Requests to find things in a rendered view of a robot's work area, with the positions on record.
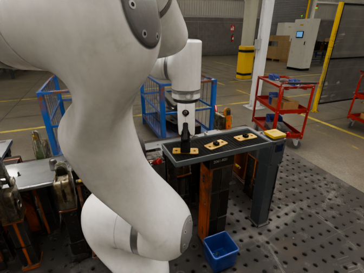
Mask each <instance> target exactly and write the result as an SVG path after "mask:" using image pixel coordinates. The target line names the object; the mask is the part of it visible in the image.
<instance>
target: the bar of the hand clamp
mask: <svg viewBox="0 0 364 273"><path fill-rule="evenodd" d="M4 178H5V179H6V182H7V183H8V185H9V187H11V185H10V176H9V173H8V171H7V169H6V167H5V165H4V163H3V161H2V158H1V156H0V180H1V179H4Z"/></svg>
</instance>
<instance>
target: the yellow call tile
mask: <svg viewBox="0 0 364 273"><path fill-rule="evenodd" d="M264 134H265V135H267V136H269V137H271V138H273V139H278V138H283V137H286V134H285V133H283V132H281V131H279V130H277V129H271V130H268V131H264Z"/></svg>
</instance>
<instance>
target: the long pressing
mask: <svg viewBox="0 0 364 273"><path fill-rule="evenodd" d="M243 128H249V129H251V130H253V131H255V132H257V131H256V130H254V129H253V128H251V127H248V126H242V127H236V128H229V129H224V130H220V131H221V132H228V131H234V130H238V129H243ZM196 135H197V136H199V137H201V136H204V133H202V134H196ZM193 136H194V135H190V138H192V137H193ZM178 140H181V137H180V138H174V139H168V140H162V141H156V142H150V143H146V144H145V148H146V151H148V150H153V149H157V148H159V149H161V150H160V151H158V152H159V153H160V155H163V149H162V146H161V144H163V143H166V142H172V141H178ZM52 158H54V159H56V160H57V162H60V161H62V162H64V163H66V165H67V169H68V170H69V171H70V172H71V170H72V168H69V165H70V164H69V162H68V161H67V159H66V158H65V156H64V155H63V156H59V157H52ZM50 159H51V158H46V159H40V160H34V161H28V162H22V163H18V164H12V165H6V166H5V167H6V169H7V171H8V173H9V175H10V176H14V177H15V179H16V185H17V188H18V190H19V192H25V191H30V190H35V189H40V188H43V187H48V186H52V185H53V180H54V174H55V171H51V170H50V167H49V160H50ZM65 161H66V162H65ZM17 172H19V173H20V175H21V176H19V177H18V175H17ZM71 176H72V172H71ZM72 179H73V176H72ZM7 187H9V185H8V184H6V185H3V188H7Z"/></svg>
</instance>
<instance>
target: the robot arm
mask: <svg viewBox="0 0 364 273"><path fill-rule="evenodd" d="M201 65H202V41H201V40H197V39H188V32H187V27H186V24H185V21H184V19H183V16H182V14H181V11H180V9H179V6H178V3H177V0H0V68H5V69H20V70H40V71H49V72H51V73H53V74H54V75H56V76H57V77H58V78H59V79H60V80H61V81H62V82H63V83H64V84H65V85H66V86H67V88H68V89H69V91H70V94H71V98H72V104H71V105H70V106H69V108H68V109H67V110H66V112H65V113H64V115H63V117H62V119H61V121H60V124H59V126H58V130H57V138H58V143H59V145H60V148H61V151H62V153H63V155H64V156H65V158H66V159H67V161H68V162H69V164H70V165H71V167H72V168H73V170H74V171H75V173H76V174H77V176H78V177H79V178H80V180H81V181H82V182H83V183H84V185H85V186H86V187H87V189H89V190H90V192H91V193H92V194H91V195H90V196H89V197H88V198H87V200H86V202H85V204H84V206H83V208H82V212H81V227H82V232H83V235H84V237H85V239H86V241H87V243H88V244H89V246H90V248H91V249H92V250H93V251H94V253H95V254H96V255H97V256H98V258H99V259H100V260H101V261H102V262H103V263H104V265H105V266H106V267H107V268H108V269H109V270H110V271H111V272H112V273H170V270H169V263H168V262H169V261H171V260H173V259H176V258H178V257H179V256H180V255H181V254H182V253H183V252H184V251H185V250H186V249H187V248H188V245H189V242H190V240H191V237H192V227H193V221H192V217H191V213H190V211H189V208H188V206H187V205H186V203H185V202H184V201H183V199H182V198H181V196H180V195H179V194H177V193H176V191H175V190H174V189H173V188H172V187H171V186H170V185H169V184H168V183H167V182H166V181H164V180H163V178H162V177H161V176H160V175H158V174H157V172H156V171H155V170H154V169H153V168H152V167H151V165H150V164H149V163H148V161H147V160H146V158H145V156H144V153H143V151H142V148H141V145H140V142H139V138H138V135H137V132H136V129H135V125H134V121H133V103H134V100H135V98H136V96H137V94H138V92H139V90H140V88H141V86H142V85H143V83H144V82H145V80H146V79H147V77H148V76H149V75H150V76H151V77H153V78H155V79H161V80H170V81H171V84H172V97H173V101H174V102H177V110H178V131H179V134H180V135H181V141H180V152H181V153H190V151H191V138H190V135H194V132H195V102H198V100H199V98H200V81H201Z"/></svg>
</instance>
